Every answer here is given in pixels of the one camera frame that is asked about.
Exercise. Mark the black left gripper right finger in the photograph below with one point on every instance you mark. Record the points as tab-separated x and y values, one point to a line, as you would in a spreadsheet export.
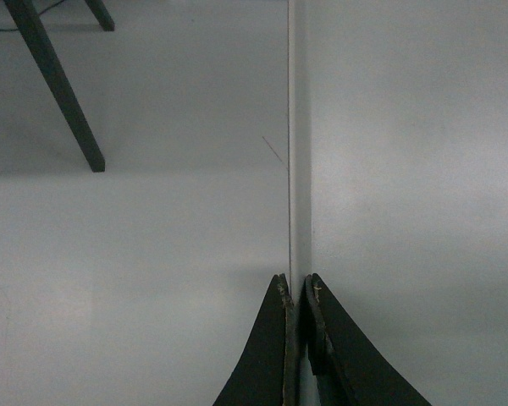
349	370

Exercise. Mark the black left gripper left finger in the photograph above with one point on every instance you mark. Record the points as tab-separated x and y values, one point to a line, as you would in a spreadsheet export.
266	373

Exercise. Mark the grey rectangular serving tray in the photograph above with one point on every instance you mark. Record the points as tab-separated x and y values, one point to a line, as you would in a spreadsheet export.
399	117

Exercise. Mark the dark table leg rear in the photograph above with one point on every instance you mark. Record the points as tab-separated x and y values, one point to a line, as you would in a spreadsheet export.
101	14

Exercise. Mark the dark table leg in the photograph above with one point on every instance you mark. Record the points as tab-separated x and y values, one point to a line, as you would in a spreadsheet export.
101	14
37	40

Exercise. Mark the dark table leg front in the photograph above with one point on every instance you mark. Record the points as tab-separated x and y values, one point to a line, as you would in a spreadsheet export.
37	40

